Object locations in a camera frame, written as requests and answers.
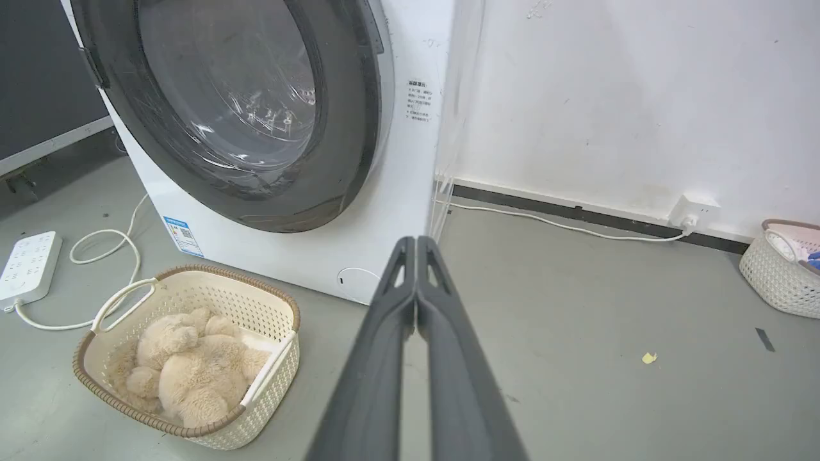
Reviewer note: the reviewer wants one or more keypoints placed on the round dark washing machine door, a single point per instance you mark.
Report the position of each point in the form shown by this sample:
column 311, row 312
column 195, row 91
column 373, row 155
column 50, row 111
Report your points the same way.
column 256, row 115

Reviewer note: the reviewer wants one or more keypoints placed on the cream basket with clothes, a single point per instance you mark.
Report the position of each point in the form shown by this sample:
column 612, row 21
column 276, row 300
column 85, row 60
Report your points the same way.
column 781, row 275

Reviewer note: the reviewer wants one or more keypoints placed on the black tape strip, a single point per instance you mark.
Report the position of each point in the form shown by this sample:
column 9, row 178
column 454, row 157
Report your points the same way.
column 764, row 339

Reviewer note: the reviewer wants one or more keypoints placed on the white power strip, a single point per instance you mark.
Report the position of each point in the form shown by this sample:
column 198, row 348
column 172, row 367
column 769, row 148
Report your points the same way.
column 27, row 266

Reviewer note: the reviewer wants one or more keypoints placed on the white wall socket plug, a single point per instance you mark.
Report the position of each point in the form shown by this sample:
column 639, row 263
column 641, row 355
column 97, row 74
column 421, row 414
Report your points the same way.
column 693, row 211

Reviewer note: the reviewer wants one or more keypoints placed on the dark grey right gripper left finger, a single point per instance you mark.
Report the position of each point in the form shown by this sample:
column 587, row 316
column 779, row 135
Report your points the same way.
column 368, row 384

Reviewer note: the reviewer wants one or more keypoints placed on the beige plush teddy bear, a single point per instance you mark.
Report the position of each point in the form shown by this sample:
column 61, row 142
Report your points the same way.
column 192, row 368

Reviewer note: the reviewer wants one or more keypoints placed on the cream woven laundry basket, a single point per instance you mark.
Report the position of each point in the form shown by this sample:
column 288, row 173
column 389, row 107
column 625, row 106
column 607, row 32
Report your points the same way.
column 256, row 307

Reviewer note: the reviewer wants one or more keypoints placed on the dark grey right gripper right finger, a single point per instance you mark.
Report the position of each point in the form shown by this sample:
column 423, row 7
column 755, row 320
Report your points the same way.
column 461, row 384

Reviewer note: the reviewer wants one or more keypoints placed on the dark board with white frame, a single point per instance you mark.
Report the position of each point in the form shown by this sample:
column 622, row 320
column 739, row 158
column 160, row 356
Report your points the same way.
column 38, row 77

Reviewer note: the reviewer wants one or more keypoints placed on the yellow paper scrap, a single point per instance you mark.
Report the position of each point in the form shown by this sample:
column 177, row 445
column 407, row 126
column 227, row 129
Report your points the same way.
column 649, row 358

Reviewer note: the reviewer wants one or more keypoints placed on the white washing machine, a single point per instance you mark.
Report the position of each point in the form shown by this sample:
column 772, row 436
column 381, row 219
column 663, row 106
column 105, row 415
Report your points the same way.
column 397, row 160

